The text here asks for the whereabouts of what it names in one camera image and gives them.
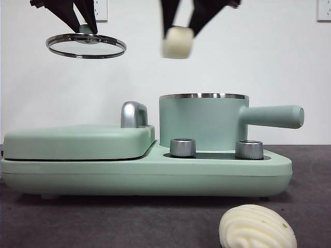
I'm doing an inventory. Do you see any swirled white steamed bun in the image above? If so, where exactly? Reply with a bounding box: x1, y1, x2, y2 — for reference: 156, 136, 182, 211
218, 204, 297, 248

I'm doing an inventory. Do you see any green hinged griddle cover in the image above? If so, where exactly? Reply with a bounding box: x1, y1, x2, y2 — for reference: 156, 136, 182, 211
3, 124, 157, 161

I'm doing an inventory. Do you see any smooth white steamed bun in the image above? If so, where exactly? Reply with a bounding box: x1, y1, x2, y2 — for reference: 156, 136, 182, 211
161, 25, 195, 60

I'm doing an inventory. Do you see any glass pot lid green knob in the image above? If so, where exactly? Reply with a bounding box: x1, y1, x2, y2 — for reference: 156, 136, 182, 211
45, 24, 128, 60

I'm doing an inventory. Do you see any white wall socket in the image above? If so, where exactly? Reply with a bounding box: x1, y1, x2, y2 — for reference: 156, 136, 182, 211
317, 0, 331, 22
93, 0, 108, 22

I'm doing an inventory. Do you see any green breakfast machine base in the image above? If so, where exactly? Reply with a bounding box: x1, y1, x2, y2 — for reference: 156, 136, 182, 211
0, 144, 293, 201

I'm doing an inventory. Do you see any green pot with side handle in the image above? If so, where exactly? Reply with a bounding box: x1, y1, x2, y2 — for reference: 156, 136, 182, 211
158, 92, 305, 152

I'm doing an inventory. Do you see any silver griddle cover handle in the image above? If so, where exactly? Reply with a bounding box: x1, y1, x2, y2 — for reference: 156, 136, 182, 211
119, 101, 149, 129

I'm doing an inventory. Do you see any silver control knob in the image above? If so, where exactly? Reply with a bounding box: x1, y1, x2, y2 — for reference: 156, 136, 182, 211
169, 138, 197, 158
234, 141, 264, 159

